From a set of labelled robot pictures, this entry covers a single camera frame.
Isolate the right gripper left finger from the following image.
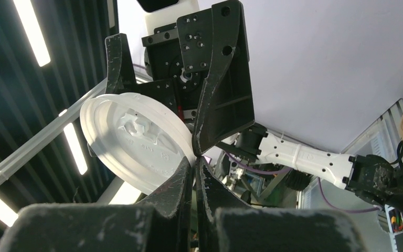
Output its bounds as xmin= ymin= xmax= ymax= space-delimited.
xmin=137 ymin=157 xmax=194 ymax=251

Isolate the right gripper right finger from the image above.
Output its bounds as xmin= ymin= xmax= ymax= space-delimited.
xmin=195 ymin=156 xmax=251 ymax=251

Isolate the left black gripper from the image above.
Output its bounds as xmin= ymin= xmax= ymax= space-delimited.
xmin=105 ymin=1 xmax=255 ymax=156

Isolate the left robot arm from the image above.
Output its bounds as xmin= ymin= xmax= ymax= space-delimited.
xmin=89 ymin=1 xmax=403 ymax=212

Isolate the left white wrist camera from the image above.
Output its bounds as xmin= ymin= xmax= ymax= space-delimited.
xmin=137 ymin=0 xmax=199 ymax=35

